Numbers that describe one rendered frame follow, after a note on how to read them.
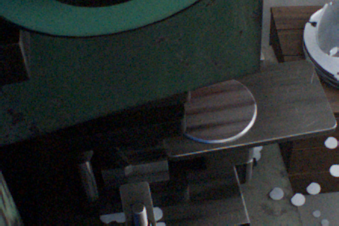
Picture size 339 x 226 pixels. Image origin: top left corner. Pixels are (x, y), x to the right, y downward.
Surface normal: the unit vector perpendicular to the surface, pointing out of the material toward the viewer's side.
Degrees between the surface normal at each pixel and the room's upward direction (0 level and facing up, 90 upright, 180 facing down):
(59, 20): 90
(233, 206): 0
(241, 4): 90
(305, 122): 0
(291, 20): 0
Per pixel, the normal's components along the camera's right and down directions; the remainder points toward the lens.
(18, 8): 0.18, 0.77
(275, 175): -0.04, -0.62
